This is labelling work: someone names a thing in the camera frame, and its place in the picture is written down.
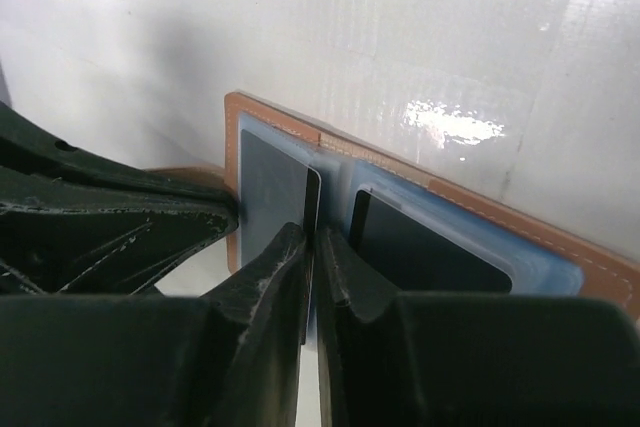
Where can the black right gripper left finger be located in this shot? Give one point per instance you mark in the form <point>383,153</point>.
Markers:
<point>245,368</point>

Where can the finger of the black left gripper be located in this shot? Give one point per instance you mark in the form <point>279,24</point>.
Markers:
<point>73,222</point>

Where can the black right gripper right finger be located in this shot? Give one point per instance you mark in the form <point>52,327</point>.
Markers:
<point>368,373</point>

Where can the tan leather card holder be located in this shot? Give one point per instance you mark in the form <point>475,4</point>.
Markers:
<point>538,258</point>

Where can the dark card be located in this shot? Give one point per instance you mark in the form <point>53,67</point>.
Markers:
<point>312,198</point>

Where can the dark card right sleeve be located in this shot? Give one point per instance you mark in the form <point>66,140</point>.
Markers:
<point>414,257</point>

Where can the dark card sleeve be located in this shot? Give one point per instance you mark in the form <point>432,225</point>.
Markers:
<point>414,257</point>
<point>272,194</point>

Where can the dark card left sleeve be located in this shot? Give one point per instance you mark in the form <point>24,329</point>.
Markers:
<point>272,194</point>

